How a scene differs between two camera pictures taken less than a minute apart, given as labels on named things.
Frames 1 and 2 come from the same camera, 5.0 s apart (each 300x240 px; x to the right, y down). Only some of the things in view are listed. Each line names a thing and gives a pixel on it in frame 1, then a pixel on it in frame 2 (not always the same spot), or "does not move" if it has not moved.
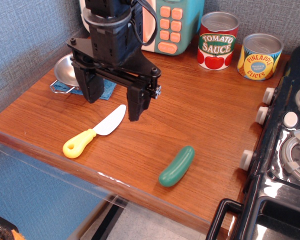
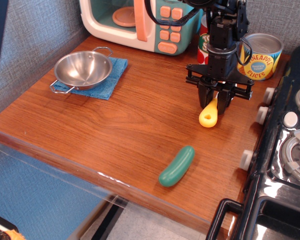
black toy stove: [277, 206] does not move
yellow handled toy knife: [74, 146] -> [208, 116]
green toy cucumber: [171, 175] does not move
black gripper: [117, 54] -> [221, 71]
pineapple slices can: [260, 56] does not move
